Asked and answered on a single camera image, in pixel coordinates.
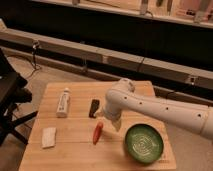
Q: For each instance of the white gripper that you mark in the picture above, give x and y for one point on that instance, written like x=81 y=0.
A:
x=117 y=124

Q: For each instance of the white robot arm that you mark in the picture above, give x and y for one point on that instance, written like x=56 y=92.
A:
x=192 y=117

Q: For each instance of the black rectangular block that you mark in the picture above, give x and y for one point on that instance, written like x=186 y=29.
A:
x=94 y=107

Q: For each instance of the green bowl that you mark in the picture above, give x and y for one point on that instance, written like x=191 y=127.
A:
x=144 y=143

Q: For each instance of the white tube bottle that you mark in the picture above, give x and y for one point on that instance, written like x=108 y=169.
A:
x=63 y=104

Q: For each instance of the black chair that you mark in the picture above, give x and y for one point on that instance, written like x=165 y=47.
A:
x=12 y=92

